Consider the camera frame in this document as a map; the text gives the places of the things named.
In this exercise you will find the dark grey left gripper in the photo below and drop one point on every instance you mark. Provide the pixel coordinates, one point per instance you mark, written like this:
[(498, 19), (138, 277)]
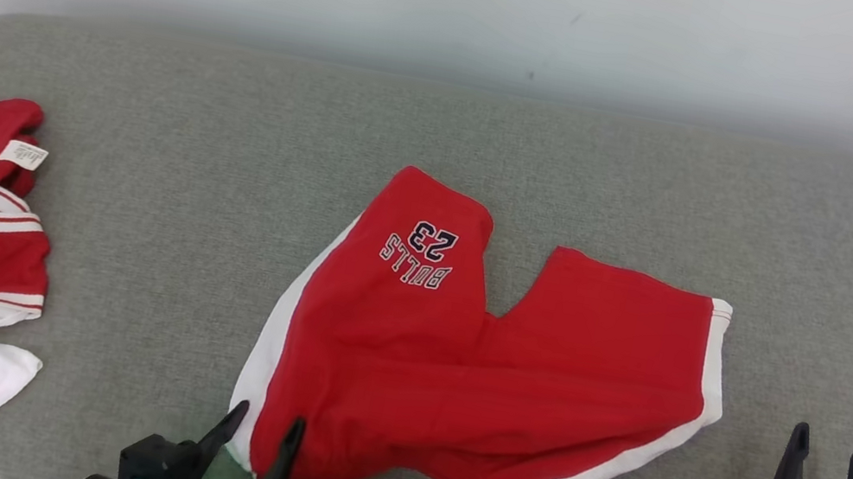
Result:
[(162, 469)]

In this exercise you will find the red Bulls 23 shorts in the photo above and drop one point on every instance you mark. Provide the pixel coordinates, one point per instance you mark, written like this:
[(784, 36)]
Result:
[(405, 359)]

